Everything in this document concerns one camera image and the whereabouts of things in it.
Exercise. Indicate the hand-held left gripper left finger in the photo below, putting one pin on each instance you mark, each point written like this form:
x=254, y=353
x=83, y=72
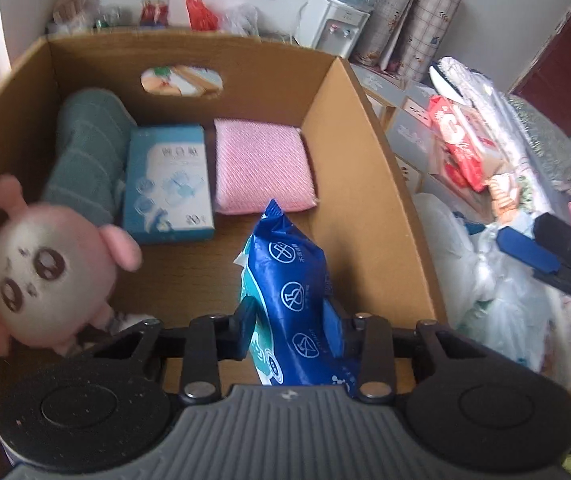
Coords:
x=245, y=330

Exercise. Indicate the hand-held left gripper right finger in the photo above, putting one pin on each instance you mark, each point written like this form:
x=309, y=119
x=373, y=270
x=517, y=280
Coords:
x=336, y=332

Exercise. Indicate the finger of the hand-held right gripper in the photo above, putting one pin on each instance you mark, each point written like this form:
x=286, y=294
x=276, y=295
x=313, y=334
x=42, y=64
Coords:
x=523, y=250

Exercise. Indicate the white plastic bag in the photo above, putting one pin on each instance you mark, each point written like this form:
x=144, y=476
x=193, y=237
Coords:
x=495, y=300

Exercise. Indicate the blue wet wipe pack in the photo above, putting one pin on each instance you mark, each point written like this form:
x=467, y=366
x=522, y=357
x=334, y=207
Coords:
x=290, y=270

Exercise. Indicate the blue cotton pad box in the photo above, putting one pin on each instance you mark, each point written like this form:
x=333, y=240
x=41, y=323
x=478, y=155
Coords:
x=165, y=185

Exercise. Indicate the pink sponge cloth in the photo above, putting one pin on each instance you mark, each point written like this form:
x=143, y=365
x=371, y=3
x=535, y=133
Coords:
x=260, y=165

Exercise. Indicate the cardboard box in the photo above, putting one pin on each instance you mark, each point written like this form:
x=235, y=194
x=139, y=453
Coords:
x=355, y=160

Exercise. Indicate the pink plush toy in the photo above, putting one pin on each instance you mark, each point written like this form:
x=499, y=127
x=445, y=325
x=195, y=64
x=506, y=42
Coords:
x=50, y=270

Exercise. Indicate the blue checked towel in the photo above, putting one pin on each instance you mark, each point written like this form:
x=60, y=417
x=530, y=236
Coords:
x=90, y=150

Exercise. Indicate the green floral pillow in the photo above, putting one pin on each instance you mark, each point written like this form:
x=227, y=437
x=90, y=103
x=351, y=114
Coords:
x=550, y=145

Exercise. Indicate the red tissue pack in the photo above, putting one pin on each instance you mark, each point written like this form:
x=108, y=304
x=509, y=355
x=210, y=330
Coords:
x=460, y=140

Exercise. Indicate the white striped quilt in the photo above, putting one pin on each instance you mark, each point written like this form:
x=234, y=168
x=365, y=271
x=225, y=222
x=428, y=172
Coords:
x=470, y=80

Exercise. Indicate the dark red door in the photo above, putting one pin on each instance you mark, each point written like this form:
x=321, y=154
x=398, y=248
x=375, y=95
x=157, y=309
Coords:
x=565, y=70

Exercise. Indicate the rolled checked mat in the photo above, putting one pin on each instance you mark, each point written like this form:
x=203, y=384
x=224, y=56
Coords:
x=435, y=25

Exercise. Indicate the white water dispenser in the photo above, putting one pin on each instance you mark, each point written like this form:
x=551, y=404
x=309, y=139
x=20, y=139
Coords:
x=330, y=25

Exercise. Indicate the clear plastic bag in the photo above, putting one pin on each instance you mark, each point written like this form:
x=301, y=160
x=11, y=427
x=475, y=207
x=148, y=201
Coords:
x=240, y=20

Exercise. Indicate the red plastic bag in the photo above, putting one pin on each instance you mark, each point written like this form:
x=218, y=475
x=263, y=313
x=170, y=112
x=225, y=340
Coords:
x=200, y=12

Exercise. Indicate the red snack packet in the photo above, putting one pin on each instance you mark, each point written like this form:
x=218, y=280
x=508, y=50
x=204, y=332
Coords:
x=154, y=10

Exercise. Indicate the green bottles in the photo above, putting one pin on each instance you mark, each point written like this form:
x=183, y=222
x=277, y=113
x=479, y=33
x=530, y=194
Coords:
x=105, y=19

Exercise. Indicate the beige bag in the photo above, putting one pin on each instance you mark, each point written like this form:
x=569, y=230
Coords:
x=70, y=12

